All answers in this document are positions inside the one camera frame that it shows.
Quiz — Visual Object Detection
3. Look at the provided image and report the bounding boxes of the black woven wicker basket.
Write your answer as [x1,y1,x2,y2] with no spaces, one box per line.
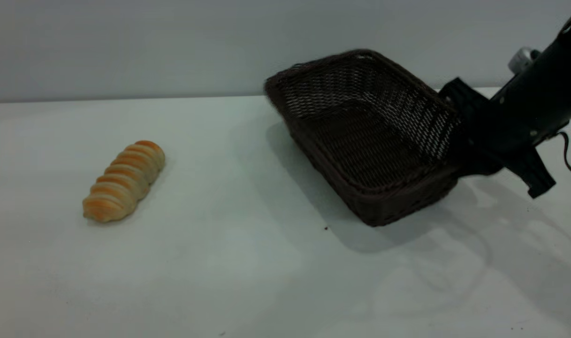
[264,49,465,228]

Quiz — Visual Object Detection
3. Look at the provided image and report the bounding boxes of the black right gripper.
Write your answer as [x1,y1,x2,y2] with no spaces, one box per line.
[439,77,571,199]

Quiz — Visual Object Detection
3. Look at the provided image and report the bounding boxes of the black thin cable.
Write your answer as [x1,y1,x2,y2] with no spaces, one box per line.
[554,131,571,181]

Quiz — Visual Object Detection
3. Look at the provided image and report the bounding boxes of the golden ridged bread roll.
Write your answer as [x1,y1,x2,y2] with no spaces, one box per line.
[82,140,166,223]

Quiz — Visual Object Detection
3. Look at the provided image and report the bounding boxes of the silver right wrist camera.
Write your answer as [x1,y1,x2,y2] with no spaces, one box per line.
[508,46,541,75]

